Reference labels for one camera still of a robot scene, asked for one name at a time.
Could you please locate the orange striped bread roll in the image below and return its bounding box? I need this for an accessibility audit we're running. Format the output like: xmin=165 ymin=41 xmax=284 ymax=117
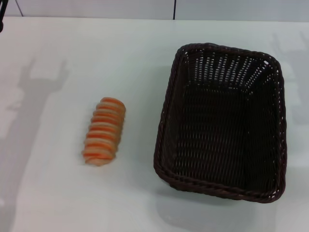
xmin=82 ymin=97 xmax=126 ymax=166

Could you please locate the dark brown woven basket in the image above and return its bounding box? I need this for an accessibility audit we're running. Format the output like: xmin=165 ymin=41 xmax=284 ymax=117
xmin=153 ymin=43 xmax=288 ymax=203

